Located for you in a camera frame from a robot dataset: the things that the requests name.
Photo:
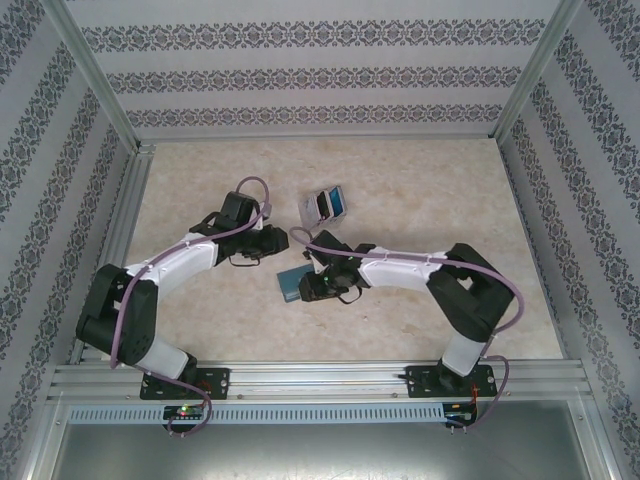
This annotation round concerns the grey metal sheet panel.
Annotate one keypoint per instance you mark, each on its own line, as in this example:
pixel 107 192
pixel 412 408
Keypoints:
pixel 320 455

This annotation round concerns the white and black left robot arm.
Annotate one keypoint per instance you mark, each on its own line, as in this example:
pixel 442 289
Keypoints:
pixel 170 262

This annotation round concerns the small dark circuit board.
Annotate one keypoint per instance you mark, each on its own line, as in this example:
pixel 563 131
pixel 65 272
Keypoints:
pixel 460 415

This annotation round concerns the aluminium side rail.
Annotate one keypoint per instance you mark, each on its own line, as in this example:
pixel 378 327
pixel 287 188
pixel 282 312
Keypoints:
pixel 135 180

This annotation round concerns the black card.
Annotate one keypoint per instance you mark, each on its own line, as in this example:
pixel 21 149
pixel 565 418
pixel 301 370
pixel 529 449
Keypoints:
pixel 326 202

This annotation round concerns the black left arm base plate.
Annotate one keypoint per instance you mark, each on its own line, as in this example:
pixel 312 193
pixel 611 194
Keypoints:
pixel 220 382

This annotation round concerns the white printed card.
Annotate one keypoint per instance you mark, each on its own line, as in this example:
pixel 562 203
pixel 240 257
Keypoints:
pixel 311 205

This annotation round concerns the blue card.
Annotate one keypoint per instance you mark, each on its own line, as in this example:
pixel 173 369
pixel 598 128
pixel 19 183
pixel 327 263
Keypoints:
pixel 339 200

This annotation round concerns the circuit board with green light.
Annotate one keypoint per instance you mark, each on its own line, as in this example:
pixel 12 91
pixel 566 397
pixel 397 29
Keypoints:
pixel 185 411

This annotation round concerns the thin aluminium cross beam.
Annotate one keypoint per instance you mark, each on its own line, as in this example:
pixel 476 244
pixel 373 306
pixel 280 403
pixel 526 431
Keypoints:
pixel 320 136

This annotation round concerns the aluminium frame post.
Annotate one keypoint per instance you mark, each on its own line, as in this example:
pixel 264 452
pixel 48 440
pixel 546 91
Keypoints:
pixel 50 435
pixel 531 75
pixel 600 435
pixel 102 85

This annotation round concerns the teal blue card holder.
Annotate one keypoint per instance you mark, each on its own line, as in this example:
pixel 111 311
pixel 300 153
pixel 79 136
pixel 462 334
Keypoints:
pixel 290 285

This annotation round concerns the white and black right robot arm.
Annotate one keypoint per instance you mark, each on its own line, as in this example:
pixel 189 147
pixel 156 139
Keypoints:
pixel 395 270

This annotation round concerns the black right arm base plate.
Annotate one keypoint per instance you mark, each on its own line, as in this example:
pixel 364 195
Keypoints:
pixel 420 382

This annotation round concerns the long aluminium mounting rail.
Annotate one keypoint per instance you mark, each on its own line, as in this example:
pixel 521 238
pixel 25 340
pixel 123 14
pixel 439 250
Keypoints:
pixel 320 380

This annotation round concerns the clear acrylic card stand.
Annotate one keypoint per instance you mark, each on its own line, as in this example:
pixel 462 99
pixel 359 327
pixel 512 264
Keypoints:
pixel 310 217

